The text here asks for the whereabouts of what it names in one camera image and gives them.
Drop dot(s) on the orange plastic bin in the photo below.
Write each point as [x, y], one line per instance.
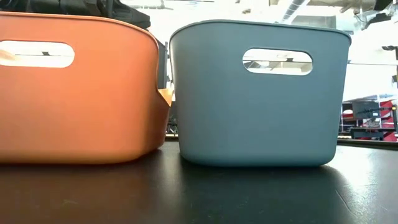
[93, 109]

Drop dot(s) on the grey background monitor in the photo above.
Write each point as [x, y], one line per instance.
[365, 110]

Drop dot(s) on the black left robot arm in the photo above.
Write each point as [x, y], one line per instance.
[124, 15]

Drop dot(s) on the dark divider panel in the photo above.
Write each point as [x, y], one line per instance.
[162, 62]

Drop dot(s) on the black background bench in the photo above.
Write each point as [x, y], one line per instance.
[367, 133]

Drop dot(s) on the blue-grey plastic bin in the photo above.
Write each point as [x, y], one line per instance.
[233, 124]

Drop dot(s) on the red white background shelf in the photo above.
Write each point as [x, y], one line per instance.
[387, 107]

